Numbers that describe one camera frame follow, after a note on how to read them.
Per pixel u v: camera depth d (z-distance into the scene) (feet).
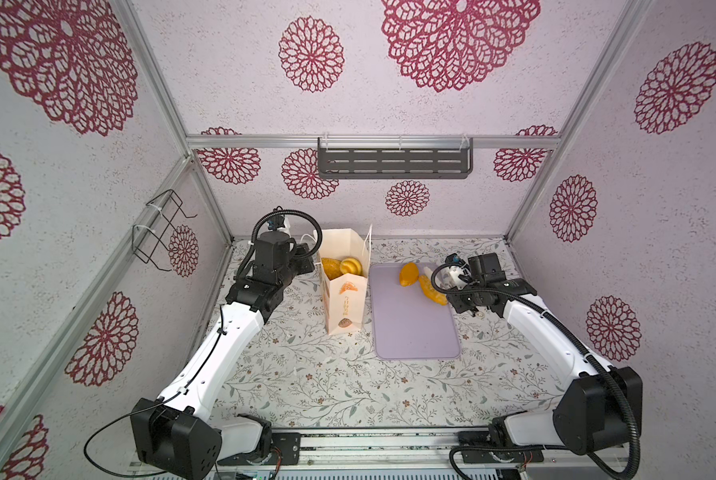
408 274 3.40
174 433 1.23
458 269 2.48
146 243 2.52
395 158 3.10
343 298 2.72
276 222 2.06
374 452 2.45
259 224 1.76
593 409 1.34
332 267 2.95
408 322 3.20
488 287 2.07
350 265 2.86
